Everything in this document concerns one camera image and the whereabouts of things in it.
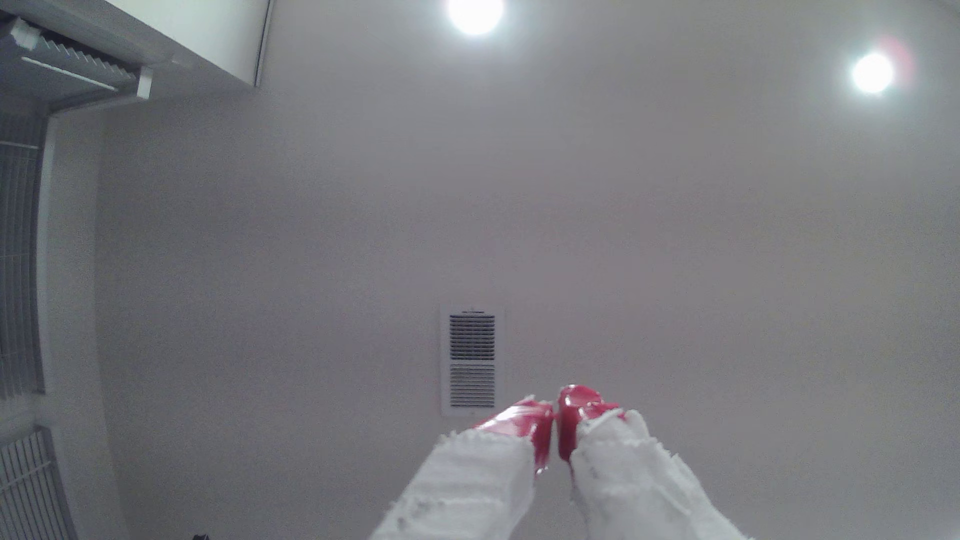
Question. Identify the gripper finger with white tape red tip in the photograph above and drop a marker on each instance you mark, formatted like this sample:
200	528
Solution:
465	480
637	487

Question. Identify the white ceiling air vent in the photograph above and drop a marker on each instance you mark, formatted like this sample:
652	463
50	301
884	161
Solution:
472	360

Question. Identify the short window blind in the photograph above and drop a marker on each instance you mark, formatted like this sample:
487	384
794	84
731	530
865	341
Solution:
30	491

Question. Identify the round recessed ceiling light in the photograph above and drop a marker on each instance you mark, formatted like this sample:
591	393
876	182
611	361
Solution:
873	73
475	13

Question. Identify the tall window blind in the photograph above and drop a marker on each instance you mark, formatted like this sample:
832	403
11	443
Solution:
19	262

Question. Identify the white blind headrail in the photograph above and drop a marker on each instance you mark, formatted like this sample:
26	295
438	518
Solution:
67	67

